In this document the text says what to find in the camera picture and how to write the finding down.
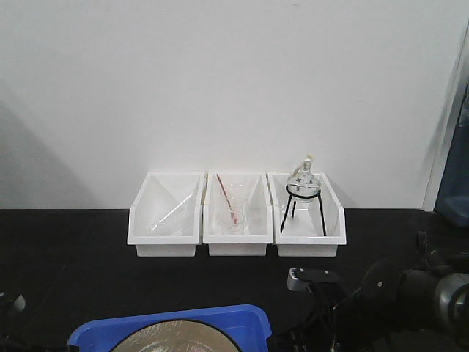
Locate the white storage bin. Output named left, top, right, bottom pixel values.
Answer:
left=202, top=172, right=274, bottom=257
left=267, top=172, right=347, bottom=257
left=127, top=172, right=205, bottom=257

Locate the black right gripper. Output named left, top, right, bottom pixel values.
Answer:
left=273, top=281, right=370, bottom=351

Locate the clear glass beaker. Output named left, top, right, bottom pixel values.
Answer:
left=216, top=198, right=248, bottom=235

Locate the middle white storage bin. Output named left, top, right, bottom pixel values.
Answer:
left=202, top=172, right=274, bottom=257

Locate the left white storage bin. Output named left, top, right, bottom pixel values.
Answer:
left=127, top=172, right=205, bottom=257

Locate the blue plastic tray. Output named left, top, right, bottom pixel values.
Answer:
left=67, top=304, right=272, bottom=351

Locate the glass alcohol lamp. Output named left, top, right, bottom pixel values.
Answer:
left=286, top=155, right=321, bottom=203

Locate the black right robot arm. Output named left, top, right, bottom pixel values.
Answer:
left=269, top=231, right=468, bottom=351

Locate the red glass stirring rod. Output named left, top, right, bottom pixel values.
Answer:
left=216, top=173, right=237, bottom=224

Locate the blue container at right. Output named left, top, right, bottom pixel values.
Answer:
left=435, top=125, right=468, bottom=227

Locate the right white storage bin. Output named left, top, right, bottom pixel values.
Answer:
left=267, top=172, right=347, bottom=257

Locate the beige plate with black rim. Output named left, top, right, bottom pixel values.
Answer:
left=111, top=320, right=242, bottom=351

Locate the black wire tripod stand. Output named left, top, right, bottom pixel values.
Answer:
left=280, top=186, right=327, bottom=238

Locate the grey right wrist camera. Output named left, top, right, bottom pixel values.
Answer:
left=287, top=268, right=341, bottom=292

